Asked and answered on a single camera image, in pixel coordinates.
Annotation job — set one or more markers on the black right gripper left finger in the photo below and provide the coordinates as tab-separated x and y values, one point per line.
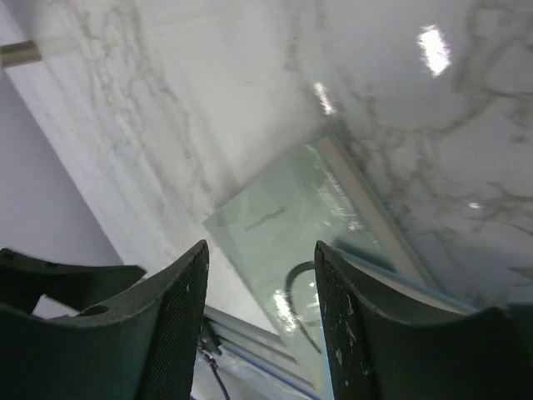
77	332

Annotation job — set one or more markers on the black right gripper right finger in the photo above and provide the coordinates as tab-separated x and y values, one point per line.
384	344

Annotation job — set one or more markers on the pale green thin book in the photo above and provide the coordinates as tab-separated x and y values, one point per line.
269	231

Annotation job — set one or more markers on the white two-tier wooden shelf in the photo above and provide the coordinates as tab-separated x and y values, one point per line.
34	51

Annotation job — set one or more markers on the aluminium mounting rail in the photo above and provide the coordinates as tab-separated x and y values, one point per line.
239	344

